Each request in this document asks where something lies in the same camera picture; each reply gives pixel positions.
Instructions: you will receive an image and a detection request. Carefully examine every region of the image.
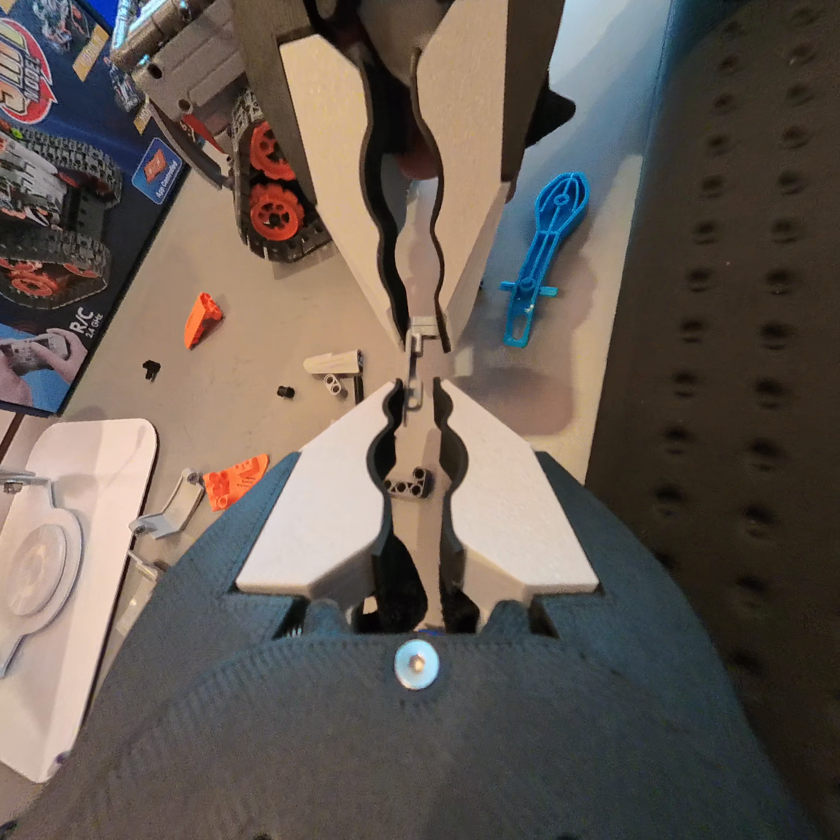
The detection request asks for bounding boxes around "white book stand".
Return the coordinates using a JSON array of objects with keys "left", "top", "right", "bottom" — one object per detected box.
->
[{"left": 0, "top": 419, "right": 160, "bottom": 783}]

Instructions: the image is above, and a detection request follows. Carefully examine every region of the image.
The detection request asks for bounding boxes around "light grey curved panel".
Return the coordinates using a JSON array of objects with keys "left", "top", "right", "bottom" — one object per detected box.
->
[{"left": 129, "top": 467, "right": 206, "bottom": 540}]

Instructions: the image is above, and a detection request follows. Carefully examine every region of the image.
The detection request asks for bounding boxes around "dark grey L-shaped beam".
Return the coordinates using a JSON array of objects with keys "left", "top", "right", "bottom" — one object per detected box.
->
[{"left": 384, "top": 467, "right": 434, "bottom": 500}]

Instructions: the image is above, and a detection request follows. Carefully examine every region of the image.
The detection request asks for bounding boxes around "light grey wing panel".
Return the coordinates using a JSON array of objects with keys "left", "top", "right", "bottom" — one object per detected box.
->
[{"left": 303, "top": 350, "right": 366, "bottom": 376}]

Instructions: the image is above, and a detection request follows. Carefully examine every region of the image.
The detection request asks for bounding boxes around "orange curved panel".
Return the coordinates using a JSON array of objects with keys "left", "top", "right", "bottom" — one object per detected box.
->
[{"left": 184, "top": 292, "right": 225, "bottom": 350}]

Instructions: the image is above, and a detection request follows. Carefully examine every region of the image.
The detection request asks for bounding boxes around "grey tracked toy vehicle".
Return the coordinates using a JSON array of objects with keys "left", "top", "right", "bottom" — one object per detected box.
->
[{"left": 112, "top": 0, "right": 336, "bottom": 263}]

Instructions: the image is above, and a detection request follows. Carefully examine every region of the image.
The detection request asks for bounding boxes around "printed toy box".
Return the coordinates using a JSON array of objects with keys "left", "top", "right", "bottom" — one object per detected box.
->
[{"left": 0, "top": 0, "right": 191, "bottom": 417}]

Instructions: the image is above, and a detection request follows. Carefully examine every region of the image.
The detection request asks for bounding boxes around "black dimpled pad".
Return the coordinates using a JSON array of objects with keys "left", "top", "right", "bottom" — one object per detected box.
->
[{"left": 584, "top": 0, "right": 840, "bottom": 840}]

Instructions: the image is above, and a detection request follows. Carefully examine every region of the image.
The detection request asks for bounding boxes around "orange flat panel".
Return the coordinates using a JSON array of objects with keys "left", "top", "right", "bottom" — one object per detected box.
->
[{"left": 202, "top": 454, "right": 270, "bottom": 512}]

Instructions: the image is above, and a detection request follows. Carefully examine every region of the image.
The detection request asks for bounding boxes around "teal plastic piece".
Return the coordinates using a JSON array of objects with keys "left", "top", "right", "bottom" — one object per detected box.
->
[{"left": 500, "top": 172, "right": 590, "bottom": 349}]

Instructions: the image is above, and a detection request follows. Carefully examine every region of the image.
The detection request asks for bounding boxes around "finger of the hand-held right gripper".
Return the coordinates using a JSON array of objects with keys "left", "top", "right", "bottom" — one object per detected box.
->
[
  {"left": 410, "top": 0, "right": 513, "bottom": 355},
  {"left": 279, "top": 33, "right": 411, "bottom": 352}
]

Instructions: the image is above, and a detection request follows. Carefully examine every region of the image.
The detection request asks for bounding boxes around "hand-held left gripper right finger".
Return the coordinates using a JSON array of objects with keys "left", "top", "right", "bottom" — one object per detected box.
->
[{"left": 433, "top": 379, "right": 600, "bottom": 632}]

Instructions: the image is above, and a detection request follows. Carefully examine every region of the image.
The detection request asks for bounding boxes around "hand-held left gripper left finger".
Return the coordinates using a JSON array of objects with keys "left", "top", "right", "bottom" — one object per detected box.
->
[{"left": 235, "top": 379, "right": 404, "bottom": 632}]

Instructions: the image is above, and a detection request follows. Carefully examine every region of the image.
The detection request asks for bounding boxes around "small assembly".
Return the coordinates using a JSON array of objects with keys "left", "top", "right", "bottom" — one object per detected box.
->
[{"left": 403, "top": 331, "right": 427, "bottom": 412}]

